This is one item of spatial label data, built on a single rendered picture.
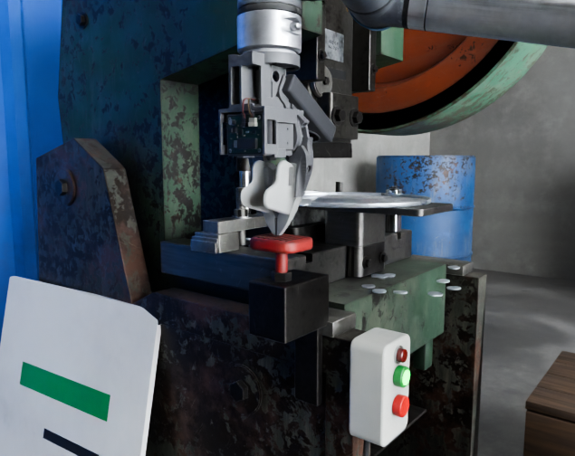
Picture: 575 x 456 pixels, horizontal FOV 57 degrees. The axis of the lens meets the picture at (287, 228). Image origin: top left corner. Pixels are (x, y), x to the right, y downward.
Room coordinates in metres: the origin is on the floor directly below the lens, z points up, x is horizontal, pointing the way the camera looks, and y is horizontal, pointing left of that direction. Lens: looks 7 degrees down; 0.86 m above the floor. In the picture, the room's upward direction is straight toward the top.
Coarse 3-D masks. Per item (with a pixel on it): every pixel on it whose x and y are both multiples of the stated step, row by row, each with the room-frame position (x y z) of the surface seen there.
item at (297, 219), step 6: (300, 210) 0.99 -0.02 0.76; (306, 210) 1.00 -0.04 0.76; (312, 210) 1.02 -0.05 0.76; (318, 210) 1.03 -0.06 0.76; (324, 210) 1.05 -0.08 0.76; (294, 216) 0.97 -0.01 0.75; (300, 216) 0.99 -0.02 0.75; (306, 216) 1.00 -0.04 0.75; (312, 216) 1.02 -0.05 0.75; (318, 216) 1.03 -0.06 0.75; (324, 216) 1.05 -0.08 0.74; (294, 222) 0.97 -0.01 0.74; (300, 222) 0.99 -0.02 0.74; (306, 222) 1.00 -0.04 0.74; (312, 222) 1.02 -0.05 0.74
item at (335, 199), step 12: (336, 192) 1.12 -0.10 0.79; (348, 192) 1.12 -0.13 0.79; (300, 204) 0.87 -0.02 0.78; (312, 204) 0.85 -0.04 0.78; (324, 204) 0.84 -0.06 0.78; (336, 204) 0.84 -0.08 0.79; (348, 204) 0.83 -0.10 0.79; (360, 204) 0.83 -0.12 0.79; (372, 204) 0.83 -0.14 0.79; (384, 204) 0.84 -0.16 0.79; (396, 204) 0.84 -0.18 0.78; (408, 204) 0.86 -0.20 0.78; (420, 204) 0.88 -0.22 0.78
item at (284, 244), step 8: (256, 240) 0.64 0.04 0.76; (264, 240) 0.64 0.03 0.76; (272, 240) 0.63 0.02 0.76; (280, 240) 0.63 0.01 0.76; (288, 240) 0.63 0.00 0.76; (296, 240) 0.63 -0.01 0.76; (304, 240) 0.64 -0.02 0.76; (256, 248) 0.64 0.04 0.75; (264, 248) 0.63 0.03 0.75; (272, 248) 0.63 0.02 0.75; (280, 248) 0.62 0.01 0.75; (288, 248) 0.62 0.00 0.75; (296, 248) 0.62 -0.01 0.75; (304, 248) 0.64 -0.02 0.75; (280, 256) 0.65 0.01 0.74; (280, 264) 0.65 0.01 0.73; (280, 272) 0.65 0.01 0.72
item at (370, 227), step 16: (304, 208) 0.96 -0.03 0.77; (320, 208) 0.94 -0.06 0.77; (336, 208) 0.91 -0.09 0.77; (352, 208) 0.89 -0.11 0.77; (368, 208) 0.88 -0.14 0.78; (384, 208) 0.86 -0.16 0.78; (400, 208) 0.84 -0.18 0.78; (416, 208) 0.83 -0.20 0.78; (432, 208) 0.85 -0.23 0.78; (448, 208) 0.90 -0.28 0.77; (336, 224) 0.94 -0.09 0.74; (352, 224) 0.92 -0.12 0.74; (368, 224) 0.93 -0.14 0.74; (384, 224) 0.97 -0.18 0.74; (336, 240) 0.94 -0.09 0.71; (352, 240) 0.92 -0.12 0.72; (368, 240) 0.93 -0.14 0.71; (384, 240) 0.98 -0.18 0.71; (352, 256) 0.92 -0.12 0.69; (368, 256) 0.92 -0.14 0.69; (384, 256) 0.96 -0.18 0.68; (352, 272) 0.92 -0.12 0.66; (368, 272) 0.93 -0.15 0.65
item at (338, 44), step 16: (336, 0) 1.01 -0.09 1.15; (336, 16) 1.01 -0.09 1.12; (336, 32) 1.01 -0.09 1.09; (352, 32) 1.06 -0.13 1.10; (336, 48) 1.01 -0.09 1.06; (336, 64) 1.01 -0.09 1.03; (336, 80) 1.02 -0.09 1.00; (320, 96) 0.96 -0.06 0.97; (336, 96) 0.96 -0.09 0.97; (352, 96) 1.00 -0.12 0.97; (336, 112) 0.95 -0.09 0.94; (352, 112) 1.00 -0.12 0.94; (336, 128) 0.96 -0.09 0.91; (352, 128) 1.01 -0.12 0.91
